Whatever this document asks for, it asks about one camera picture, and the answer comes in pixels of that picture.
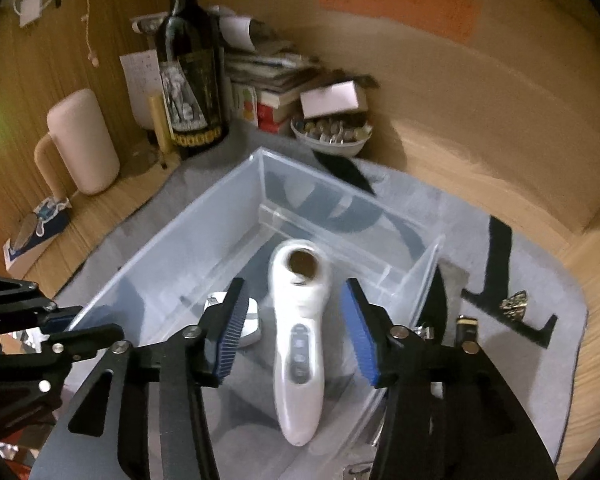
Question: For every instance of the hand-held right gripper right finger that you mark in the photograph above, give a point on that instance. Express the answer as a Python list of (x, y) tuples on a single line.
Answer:
[(362, 340)]

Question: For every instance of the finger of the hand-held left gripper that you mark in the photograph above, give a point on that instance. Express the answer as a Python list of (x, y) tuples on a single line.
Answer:
[(85, 337), (25, 300)]

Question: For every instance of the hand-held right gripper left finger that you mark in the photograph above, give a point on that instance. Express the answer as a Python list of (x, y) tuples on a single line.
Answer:
[(228, 332)]

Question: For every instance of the clear plastic storage box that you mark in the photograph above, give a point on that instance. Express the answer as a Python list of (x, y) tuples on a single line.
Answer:
[(180, 260)]

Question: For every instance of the white handheld massager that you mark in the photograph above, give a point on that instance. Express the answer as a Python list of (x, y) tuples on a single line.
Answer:
[(297, 400)]

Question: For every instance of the white power adapter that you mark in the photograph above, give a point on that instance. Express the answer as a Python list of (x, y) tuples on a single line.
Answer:
[(250, 320)]

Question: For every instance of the small metal clip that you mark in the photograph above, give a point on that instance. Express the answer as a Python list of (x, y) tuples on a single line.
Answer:
[(425, 332)]

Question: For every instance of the blue face mask packet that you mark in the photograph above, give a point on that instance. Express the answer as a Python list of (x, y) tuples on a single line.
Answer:
[(30, 232)]

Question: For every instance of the black and gold lighter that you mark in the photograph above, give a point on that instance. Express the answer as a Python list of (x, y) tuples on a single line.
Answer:
[(466, 330)]

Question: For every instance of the grey mat with black print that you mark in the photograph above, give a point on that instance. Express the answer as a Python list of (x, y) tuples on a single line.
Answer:
[(505, 385)]

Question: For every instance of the crumpled gold foil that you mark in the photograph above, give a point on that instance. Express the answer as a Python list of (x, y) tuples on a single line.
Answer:
[(514, 305)]

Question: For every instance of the pink mug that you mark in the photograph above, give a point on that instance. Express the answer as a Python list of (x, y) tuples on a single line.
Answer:
[(80, 140)]

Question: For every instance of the white bowl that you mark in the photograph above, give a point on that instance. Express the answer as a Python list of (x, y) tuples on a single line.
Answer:
[(335, 149)]

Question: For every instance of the yellow tube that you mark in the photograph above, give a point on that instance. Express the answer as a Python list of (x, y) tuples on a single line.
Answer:
[(159, 125)]

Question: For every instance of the stack of books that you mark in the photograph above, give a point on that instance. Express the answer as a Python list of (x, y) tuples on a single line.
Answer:
[(275, 100)]

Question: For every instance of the white paper sheet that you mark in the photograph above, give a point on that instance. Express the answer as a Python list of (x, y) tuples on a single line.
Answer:
[(137, 85)]

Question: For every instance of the dark wine bottle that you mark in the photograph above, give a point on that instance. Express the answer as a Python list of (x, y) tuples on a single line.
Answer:
[(190, 60)]

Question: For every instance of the rolled white paper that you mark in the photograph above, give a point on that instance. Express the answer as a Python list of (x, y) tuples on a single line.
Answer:
[(240, 30)]

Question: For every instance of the orange paper note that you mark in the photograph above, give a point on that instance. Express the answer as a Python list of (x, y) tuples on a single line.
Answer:
[(400, 5)]

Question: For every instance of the white wall charger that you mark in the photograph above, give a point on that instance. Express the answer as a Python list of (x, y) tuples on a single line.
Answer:
[(29, 7)]

